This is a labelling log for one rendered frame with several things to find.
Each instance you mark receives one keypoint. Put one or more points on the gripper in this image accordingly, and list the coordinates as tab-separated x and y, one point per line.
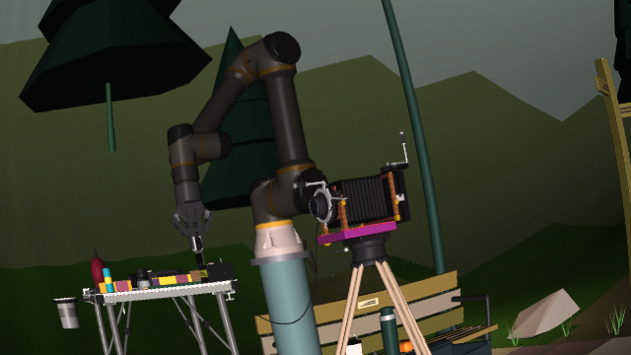
190	209

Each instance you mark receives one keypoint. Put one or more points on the white crank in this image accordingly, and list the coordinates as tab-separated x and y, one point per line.
405	150

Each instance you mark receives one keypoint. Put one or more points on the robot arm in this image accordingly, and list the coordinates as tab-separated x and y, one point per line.
286	123

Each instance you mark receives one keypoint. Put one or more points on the white shutter lever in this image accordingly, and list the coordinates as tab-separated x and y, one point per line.
314	184

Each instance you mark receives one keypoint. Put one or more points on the black round lens shutter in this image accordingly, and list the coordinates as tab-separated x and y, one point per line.
321	204

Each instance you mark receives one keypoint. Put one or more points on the black roll film back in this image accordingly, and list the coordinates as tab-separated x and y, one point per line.
404	197

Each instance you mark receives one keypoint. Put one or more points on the brown small box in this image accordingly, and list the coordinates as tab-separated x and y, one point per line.
196	276

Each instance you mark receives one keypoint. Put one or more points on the black box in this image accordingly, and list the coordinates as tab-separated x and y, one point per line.
219	272

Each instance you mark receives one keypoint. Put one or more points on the black long flat case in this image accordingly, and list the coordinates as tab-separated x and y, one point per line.
165	273

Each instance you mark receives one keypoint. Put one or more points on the dark green conifer tree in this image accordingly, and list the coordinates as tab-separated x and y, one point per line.
239	185

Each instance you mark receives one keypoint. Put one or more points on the yellow flat bar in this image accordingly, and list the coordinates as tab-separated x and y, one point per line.
167	280

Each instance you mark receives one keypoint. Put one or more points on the black small lens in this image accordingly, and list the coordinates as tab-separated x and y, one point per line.
142	278

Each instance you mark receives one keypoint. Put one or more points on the silver folding table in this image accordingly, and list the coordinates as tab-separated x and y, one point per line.
158	292

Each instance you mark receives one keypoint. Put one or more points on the pink box with yellow edge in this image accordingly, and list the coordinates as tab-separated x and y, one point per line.
121	285

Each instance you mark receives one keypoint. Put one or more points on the cyan and yellow cylinder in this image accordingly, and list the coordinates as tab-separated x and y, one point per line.
107	278

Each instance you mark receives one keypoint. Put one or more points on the dark red bottle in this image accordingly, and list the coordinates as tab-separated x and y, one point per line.
97	270

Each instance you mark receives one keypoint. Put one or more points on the grey cup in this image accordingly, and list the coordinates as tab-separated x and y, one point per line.
68	313

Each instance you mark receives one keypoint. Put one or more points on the wooden tripod with black head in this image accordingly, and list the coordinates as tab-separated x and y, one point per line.
367	249

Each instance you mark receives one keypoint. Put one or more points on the large dark green tree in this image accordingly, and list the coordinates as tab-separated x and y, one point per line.
113	59

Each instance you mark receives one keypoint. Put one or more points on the white cup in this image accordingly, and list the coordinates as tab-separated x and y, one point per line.
354	347

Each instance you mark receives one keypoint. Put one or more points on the dark green flask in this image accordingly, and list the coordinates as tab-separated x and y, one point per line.
389	333

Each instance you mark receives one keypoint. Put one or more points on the wooden park bench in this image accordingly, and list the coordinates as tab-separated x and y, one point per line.
424	288

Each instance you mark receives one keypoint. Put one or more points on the green curved pole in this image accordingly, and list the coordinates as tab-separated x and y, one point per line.
419	138

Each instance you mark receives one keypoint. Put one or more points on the orange fruit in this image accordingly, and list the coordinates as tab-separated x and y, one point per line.
405	346

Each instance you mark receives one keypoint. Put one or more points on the green grass tuft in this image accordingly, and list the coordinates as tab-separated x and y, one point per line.
615	320
514	337
566	328

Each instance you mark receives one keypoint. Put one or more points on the beige rock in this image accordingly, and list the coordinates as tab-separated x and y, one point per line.
544	313

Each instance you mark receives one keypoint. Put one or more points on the yellow wooden signpost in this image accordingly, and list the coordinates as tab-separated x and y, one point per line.
618	128

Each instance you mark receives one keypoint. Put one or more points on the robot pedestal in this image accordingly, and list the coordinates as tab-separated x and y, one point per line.
288	305

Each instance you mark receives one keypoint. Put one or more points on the black bellows camera body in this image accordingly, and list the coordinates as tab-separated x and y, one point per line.
366	199

